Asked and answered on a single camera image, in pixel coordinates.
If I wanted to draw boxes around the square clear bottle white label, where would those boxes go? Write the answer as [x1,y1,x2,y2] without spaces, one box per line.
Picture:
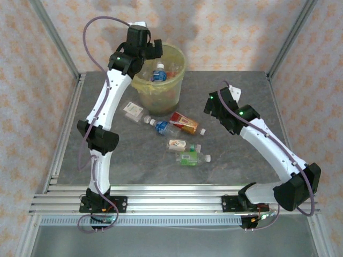
[122,100,152,124]

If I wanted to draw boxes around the white label bottle colourful logo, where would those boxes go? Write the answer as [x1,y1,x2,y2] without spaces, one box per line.
[166,138,202,153]

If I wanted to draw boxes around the mesh waste bin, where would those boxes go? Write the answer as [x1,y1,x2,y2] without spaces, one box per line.
[126,42,187,117]

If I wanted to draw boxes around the grey slotted cable duct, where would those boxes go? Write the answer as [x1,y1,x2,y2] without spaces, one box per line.
[40,216,243,226]

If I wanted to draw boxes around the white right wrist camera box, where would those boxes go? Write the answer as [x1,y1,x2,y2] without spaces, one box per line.
[227,85,242,102]

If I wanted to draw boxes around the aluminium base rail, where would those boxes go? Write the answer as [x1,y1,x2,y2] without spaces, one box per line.
[28,184,321,215]

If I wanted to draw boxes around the grey metal shelf panel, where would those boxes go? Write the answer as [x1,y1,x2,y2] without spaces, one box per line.
[29,224,317,257]

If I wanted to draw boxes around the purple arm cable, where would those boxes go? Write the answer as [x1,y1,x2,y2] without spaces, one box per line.
[77,16,132,233]
[217,80,316,233]

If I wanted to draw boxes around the yellow-green plastic bin liner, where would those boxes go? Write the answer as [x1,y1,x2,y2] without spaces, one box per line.
[126,42,187,96]

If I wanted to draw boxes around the small circuit board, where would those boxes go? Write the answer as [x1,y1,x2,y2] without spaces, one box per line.
[91,215,117,224]
[250,211,278,223]

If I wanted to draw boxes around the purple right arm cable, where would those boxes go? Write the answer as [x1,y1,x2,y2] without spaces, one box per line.
[217,80,316,233]

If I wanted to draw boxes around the aluminium frame post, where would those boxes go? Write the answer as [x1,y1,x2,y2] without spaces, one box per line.
[307,214,332,257]
[266,0,319,81]
[28,0,81,81]
[14,214,42,257]

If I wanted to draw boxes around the blue label water bottle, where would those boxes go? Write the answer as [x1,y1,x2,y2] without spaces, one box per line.
[151,63,168,82]
[149,118,182,137]

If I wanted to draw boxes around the aluminium side rail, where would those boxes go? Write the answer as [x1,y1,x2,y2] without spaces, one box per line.
[266,73,305,193]
[42,73,86,193]

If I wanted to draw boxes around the red label tea bottle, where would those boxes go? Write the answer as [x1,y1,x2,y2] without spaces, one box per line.
[169,111,207,136]

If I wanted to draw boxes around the green label clear bottle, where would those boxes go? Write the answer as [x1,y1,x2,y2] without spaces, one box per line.
[175,150,212,167]

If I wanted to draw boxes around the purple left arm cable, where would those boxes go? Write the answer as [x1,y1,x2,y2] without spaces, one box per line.
[77,16,132,233]

